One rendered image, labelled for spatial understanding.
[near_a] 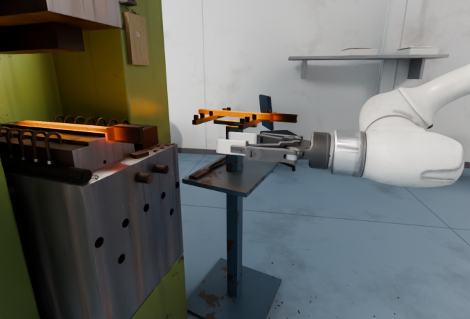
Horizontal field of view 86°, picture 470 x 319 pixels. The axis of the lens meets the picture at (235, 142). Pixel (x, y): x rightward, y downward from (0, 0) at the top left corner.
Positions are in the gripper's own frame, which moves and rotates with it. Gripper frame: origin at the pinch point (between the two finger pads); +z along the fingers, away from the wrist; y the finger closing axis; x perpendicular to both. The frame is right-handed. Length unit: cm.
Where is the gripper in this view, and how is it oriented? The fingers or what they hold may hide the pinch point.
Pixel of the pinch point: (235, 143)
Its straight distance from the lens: 57.5
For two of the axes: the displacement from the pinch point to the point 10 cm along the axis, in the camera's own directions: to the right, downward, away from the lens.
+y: 3.3, -2.4, 9.1
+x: 0.0, -9.7, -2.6
